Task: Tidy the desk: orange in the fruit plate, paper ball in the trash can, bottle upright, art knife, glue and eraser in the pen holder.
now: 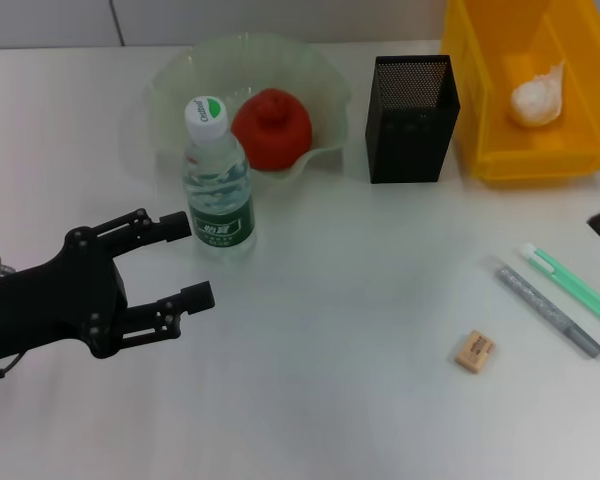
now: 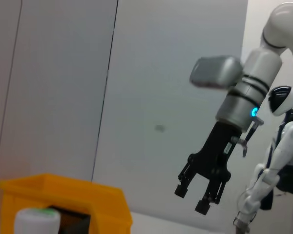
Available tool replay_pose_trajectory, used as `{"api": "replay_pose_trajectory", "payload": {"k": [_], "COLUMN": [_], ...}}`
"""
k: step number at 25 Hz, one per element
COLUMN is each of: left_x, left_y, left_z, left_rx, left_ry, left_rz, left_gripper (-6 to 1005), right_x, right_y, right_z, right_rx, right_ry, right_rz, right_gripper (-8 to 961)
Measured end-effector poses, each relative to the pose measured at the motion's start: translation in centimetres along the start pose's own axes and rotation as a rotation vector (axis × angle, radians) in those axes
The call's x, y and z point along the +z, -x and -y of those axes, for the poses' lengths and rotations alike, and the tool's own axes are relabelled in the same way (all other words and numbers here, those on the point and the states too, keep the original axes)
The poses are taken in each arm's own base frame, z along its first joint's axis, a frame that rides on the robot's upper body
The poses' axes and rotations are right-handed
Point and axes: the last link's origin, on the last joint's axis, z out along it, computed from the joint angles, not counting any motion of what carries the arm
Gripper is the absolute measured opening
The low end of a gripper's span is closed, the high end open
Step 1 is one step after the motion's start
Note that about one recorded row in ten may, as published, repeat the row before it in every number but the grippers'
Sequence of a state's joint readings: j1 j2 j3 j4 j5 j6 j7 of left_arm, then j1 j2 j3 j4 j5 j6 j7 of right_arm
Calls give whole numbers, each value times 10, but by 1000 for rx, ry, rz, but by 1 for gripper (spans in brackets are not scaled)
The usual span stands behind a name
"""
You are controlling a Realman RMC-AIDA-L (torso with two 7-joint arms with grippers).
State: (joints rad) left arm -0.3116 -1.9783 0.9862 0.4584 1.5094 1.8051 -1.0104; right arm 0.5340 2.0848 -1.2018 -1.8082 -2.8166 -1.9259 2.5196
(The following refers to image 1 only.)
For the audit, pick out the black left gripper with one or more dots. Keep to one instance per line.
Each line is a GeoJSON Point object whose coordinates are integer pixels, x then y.
{"type": "Point", "coordinates": [50, 305]}

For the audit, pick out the green pen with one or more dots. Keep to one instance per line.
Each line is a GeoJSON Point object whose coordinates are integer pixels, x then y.
{"type": "Point", "coordinates": [570, 280]}

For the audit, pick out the clear green-label water bottle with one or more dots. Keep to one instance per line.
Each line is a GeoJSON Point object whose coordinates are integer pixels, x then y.
{"type": "Point", "coordinates": [220, 190]}

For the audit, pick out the grey glitter pen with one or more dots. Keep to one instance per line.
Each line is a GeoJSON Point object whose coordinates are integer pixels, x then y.
{"type": "Point", "coordinates": [545, 307]}

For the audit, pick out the white paper ball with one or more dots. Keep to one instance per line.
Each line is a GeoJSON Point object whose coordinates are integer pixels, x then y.
{"type": "Point", "coordinates": [535, 97]}

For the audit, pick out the red-orange fruit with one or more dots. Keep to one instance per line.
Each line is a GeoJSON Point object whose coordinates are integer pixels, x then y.
{"type": "Point", "coordinates": [275, 130]}

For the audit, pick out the tan eraser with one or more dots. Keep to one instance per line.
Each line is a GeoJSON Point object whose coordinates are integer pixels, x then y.
{"type": "Point", "coordinates": [474, 351]}

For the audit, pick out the green glass fruit plate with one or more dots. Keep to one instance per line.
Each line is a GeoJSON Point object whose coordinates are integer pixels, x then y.
{"type": "Point", "coordinates": [280, 65]}

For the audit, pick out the black mesh pen holder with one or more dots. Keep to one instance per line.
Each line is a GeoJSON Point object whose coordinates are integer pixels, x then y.
{"type": "Point", "coordinates": [410, 135]}

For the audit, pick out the yellow plastic bin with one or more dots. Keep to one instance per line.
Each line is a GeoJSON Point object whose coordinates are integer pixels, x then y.
{"type": "Point", "coordinates": [485, 125]}

